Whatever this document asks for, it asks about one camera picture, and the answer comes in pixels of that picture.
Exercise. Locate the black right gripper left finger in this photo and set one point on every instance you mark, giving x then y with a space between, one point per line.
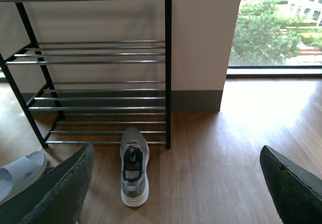
58 196

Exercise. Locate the grey knit sneaker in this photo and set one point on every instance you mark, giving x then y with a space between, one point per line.
134 153

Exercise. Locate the black metal shoe rack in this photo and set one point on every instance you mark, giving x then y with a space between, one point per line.
83 71

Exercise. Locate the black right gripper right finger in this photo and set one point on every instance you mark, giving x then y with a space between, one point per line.
296 192

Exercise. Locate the light blue slide slipper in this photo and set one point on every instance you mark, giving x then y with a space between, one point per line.
21 173

